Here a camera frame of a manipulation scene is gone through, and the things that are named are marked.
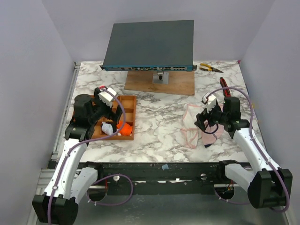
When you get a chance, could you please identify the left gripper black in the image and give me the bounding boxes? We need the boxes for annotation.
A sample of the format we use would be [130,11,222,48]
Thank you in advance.
[89,89,125,124]

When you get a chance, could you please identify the white pink-trimmed underwear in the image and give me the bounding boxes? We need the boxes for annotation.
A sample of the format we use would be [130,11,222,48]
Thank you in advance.
[180,104,204,149]

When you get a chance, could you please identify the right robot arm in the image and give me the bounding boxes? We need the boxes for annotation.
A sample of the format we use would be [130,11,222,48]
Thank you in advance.
[195,95,293,209]

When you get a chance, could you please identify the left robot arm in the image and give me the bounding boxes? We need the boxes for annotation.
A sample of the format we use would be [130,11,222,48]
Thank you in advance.
[32,86,125,225]

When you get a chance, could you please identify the pink navy-trimmed underwear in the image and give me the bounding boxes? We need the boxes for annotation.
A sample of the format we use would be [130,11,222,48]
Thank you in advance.
[201,122,224,148]

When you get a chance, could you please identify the orange rolled cloth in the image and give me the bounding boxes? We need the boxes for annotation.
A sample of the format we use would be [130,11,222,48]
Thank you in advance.
[117,120,133,136]

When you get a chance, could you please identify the white rolled cloth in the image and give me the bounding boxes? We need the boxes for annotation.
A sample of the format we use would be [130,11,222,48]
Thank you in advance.
[101,122,116,135]

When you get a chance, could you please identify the red black utility knife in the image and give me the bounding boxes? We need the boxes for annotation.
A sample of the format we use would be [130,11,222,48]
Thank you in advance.
[220,77,231,97]

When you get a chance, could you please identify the wooden base board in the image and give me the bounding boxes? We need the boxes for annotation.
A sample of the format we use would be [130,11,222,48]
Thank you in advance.
[124,71,195,96]

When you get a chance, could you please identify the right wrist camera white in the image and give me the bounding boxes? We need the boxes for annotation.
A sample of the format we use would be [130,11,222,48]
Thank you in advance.
[202,93,217,113]

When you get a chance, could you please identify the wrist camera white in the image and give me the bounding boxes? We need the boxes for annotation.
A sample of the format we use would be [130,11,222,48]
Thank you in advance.
[98,86,118,108]
[202,93,217,113]

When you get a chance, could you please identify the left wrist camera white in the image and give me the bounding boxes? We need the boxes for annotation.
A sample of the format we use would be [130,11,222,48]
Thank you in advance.
[98,86,118,108]

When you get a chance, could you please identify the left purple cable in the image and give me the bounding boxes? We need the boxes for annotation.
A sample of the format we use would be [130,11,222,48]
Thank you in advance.
[48,86,127,225]

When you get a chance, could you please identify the purple cable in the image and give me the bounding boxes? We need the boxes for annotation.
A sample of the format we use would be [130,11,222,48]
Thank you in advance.
[203,87,291,213]
[48,86,127,225]

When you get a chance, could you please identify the yellow handled pliers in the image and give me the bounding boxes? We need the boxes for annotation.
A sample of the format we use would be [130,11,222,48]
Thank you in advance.
[199,63,223,73]

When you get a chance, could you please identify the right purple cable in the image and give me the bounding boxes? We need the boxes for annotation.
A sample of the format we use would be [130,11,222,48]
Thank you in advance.
[203,87,291,213]

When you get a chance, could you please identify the grey metal stand bracket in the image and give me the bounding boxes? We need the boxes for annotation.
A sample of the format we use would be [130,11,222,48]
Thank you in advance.
[152,72,169,84]

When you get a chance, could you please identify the black mounting rail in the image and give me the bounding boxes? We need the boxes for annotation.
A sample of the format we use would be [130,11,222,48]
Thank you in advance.
[78,161,244,196]

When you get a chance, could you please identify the network switch grey blue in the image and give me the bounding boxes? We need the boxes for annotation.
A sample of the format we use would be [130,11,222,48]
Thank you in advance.
[100,20,196,72]

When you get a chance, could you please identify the aluminium frame rail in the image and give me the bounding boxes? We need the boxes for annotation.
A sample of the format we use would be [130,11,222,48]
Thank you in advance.
[37,62,81,188]

